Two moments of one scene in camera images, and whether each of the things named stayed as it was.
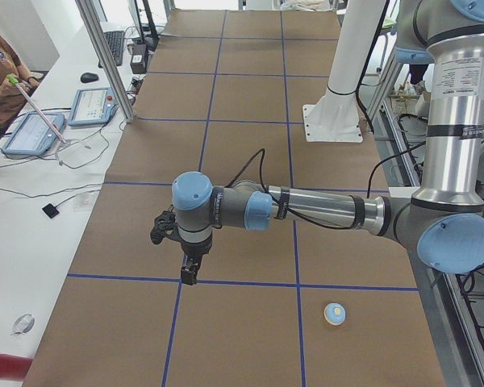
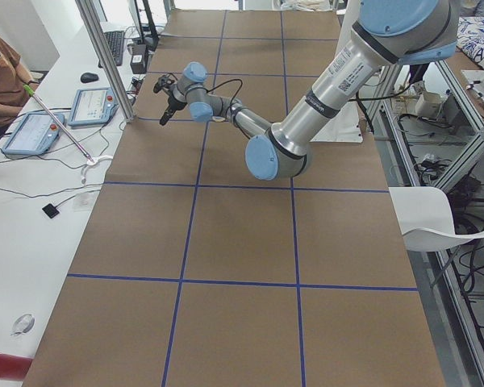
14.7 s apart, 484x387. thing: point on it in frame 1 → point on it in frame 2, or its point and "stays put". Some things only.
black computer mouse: x=89 y=77 stays put
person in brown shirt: x=3 y=100 stays put
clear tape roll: x=23 y=323 stays put
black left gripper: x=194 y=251 → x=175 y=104
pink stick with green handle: x=14 y=81 → x=57 y=121
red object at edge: x=5 y=365 stays put
